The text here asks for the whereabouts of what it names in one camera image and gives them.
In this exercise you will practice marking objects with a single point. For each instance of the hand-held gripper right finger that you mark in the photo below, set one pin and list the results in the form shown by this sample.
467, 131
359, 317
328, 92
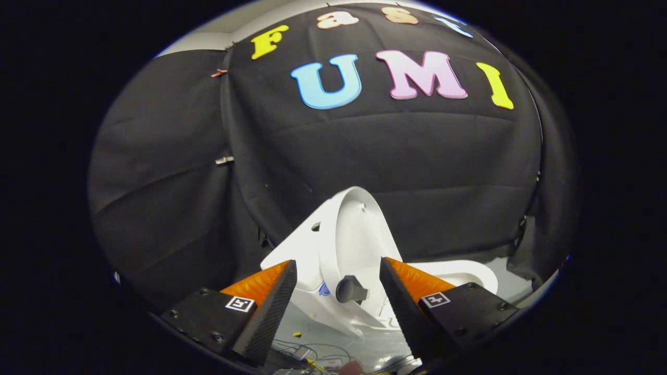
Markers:
404, 312

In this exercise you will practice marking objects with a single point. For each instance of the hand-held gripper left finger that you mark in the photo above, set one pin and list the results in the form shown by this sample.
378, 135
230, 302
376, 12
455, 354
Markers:
268, 317

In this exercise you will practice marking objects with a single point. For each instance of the small orange clip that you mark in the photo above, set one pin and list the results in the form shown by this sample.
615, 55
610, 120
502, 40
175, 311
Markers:
219, 73

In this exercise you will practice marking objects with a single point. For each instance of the white toilet lid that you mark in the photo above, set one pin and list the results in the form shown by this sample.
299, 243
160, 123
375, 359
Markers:
359, 234

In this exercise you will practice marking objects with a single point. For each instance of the black backdrop cloth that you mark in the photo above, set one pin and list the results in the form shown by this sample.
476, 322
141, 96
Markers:
427, 172

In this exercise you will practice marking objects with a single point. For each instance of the small grey box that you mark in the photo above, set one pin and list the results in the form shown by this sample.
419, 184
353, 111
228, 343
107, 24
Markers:
300, 354

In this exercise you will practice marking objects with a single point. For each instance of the small metal clip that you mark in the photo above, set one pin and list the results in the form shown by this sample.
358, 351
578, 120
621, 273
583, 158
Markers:
224, 160

